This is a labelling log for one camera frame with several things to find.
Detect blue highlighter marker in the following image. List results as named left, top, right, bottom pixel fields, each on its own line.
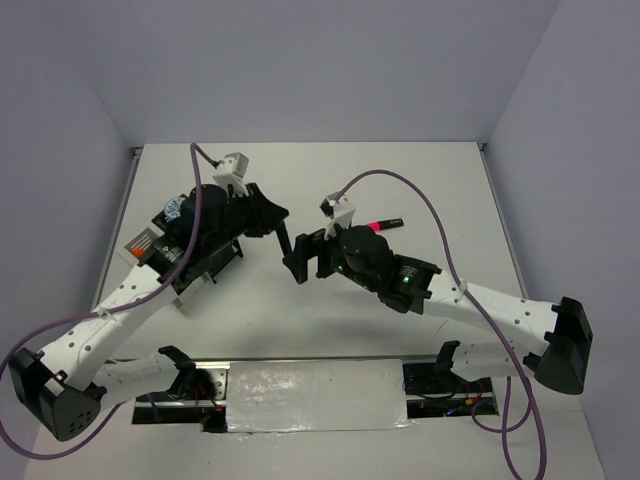
left=275, top=221, right=292, bottom=257

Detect silver taped front panel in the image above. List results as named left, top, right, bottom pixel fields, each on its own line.
left=226, top=359, right=410, bottom=433

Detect white slotted organizer box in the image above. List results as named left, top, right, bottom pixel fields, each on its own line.
left=122, top=227, right=211, bottom=316

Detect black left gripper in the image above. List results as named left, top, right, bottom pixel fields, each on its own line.
left=203, top=181, right=287, bottom=255

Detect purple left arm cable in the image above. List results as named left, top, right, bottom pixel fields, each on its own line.
left=0, top=142, right=221, bottom=460

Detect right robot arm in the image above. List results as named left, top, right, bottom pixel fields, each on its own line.
left=283, top=226, right=593, bottom=395

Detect black slotted organizer box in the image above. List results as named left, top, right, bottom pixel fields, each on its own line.
left=152, top=195, right=242, bottom=279

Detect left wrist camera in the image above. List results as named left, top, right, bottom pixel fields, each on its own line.
left=213, top=152, right=249, bottom=197

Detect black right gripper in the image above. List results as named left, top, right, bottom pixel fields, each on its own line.
left=283, top=215, right=379, bottom=291

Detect blue slime jar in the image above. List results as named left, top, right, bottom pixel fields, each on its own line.
left=163, top=196, right=186, bottom=221

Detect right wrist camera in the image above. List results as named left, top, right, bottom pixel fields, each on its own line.
left=320, top=192, right=355, bottom=240

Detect pink highlighter marker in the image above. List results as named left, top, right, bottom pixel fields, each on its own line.
left=367, top=218, right=404, bottom=232

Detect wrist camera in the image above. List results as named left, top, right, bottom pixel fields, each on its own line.
left=213, top=152, right=249, bottom=197
left=320, top=192, right=355, bottom=240

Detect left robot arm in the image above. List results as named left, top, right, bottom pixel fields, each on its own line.
left=8, top=183, right=289, bottom=442

